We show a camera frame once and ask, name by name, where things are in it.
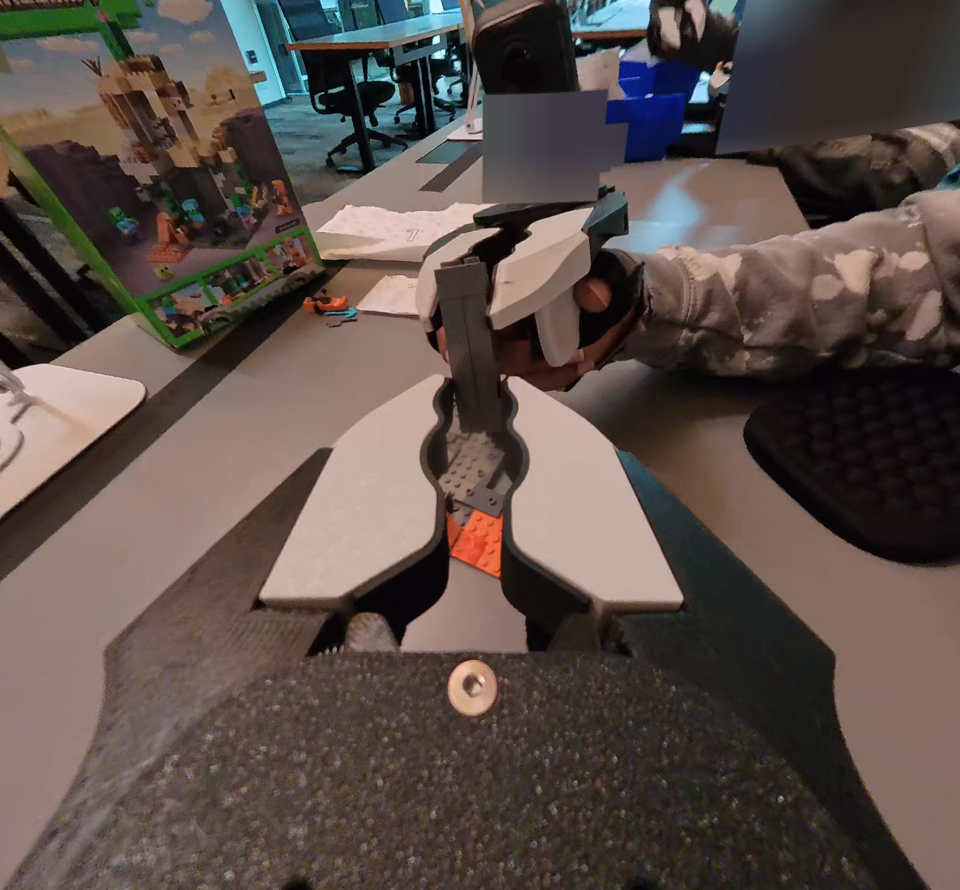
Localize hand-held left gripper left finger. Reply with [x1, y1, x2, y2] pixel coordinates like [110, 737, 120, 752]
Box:
[258, 374, 450, 615]

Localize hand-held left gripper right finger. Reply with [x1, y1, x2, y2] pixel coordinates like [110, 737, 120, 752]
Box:
[502, 377, 685, 617]

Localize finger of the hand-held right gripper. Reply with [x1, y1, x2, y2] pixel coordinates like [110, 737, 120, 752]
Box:
[416, 226, 502, 336]
[486, 208, 595, 330]

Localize tall dark grey lego pillar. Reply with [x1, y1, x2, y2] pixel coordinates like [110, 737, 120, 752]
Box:
[437, 258, 505, 435]

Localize lego set box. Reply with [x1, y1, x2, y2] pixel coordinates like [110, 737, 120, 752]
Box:
[0, 0, 327, 350]

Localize person's right hand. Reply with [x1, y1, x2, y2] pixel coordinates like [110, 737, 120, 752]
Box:
[496, 277, 625, 392]

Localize large printed paper bag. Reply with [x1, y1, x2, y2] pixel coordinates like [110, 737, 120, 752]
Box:
[318, 204, 496, 263]

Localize blue plastic storage bin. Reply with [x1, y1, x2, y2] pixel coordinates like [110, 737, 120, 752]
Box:
[606, 58, 700, 164]

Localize black office chair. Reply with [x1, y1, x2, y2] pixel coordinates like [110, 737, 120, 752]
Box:
[273, 0, 410, 171]
[373, 0, 460, 125]

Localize wooden office desk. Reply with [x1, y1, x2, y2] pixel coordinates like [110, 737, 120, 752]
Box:
[285, 11, 468, 175]

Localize black office chair seat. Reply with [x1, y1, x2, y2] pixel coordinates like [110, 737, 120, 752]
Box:
[744, 365, 960, 565]

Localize white stand base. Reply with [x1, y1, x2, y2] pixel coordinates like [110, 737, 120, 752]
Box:
[0, 361, 147, 520]

